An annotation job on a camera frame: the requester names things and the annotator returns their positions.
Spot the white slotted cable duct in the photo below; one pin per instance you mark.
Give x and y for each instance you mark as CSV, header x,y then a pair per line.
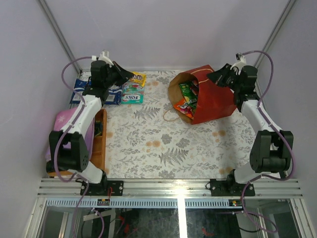
x,y
142,203

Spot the green snack bag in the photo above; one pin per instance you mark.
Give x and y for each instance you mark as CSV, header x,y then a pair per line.
x,y
189,91

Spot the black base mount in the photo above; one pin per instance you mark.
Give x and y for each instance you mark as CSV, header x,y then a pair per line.
x,y
110,188
224,188

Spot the orange candy bag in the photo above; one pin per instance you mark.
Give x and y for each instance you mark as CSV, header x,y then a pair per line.
x,y
186,108

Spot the red paper bag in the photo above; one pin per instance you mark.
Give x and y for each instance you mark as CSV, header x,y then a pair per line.
x,y
213,102

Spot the floral table mat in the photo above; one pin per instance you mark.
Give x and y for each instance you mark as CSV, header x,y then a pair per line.
x,y
150,141

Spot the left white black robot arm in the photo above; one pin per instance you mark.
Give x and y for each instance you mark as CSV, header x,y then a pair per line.
x,y
68,147

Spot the wooden organizer tray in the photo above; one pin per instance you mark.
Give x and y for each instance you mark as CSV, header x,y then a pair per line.
x,y
95,145

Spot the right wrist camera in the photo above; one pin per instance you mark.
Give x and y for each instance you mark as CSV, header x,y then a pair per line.
x,y
240,63

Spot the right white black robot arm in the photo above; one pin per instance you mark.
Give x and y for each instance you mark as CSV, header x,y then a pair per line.
x,y
270,152

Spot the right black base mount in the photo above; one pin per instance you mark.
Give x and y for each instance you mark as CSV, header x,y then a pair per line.
x,y
224,188

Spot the green Fox's candy bag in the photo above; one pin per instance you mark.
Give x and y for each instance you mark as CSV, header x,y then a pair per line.
x,y
132,93

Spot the dark patterned cloth in tray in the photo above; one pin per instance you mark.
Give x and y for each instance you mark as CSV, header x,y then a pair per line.
x,y
98,128

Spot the yellow M&M's candy pack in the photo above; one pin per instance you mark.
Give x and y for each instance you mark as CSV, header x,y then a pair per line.
x,y
139,78

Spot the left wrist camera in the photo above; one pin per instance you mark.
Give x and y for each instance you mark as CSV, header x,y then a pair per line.
x,y
103,56

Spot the aluminium front rail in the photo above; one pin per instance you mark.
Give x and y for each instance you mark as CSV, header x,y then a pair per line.
x,y
172,188

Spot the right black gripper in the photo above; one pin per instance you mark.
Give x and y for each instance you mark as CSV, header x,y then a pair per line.
x,y
218,77

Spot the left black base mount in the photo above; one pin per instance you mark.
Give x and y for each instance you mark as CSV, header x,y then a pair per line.
x,y
110,188

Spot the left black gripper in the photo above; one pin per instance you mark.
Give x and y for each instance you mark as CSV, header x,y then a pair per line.
x,y
115,73

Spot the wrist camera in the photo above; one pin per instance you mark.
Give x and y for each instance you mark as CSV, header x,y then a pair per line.
x,y
240,63
103,56

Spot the blue chips bag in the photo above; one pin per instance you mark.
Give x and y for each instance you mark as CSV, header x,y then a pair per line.
x,y
110,97

